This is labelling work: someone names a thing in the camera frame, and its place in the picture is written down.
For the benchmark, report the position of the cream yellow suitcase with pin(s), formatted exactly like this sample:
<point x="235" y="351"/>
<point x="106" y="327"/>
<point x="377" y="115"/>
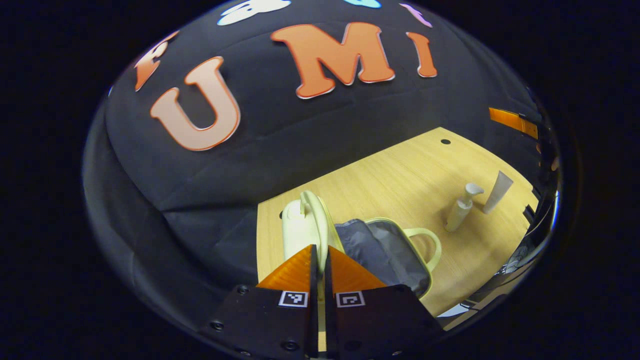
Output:
<point x="300" y="230"/>

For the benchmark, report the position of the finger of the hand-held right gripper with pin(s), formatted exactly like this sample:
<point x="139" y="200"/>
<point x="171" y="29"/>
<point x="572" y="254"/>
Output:
<point x="510" y="120"/>

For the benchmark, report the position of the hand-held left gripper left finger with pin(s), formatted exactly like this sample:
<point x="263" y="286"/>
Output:
<point x="313" y="300"/>

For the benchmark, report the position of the white squeeze tube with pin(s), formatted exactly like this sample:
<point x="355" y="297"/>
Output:
<point x="498" y="192"/>

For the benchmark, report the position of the white pump bottle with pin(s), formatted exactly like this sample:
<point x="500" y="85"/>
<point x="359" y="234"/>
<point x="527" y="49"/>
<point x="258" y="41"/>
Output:
<point x="459" y="212"/>

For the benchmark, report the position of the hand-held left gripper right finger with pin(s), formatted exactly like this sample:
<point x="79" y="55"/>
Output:
<point x="328" y="300"/>

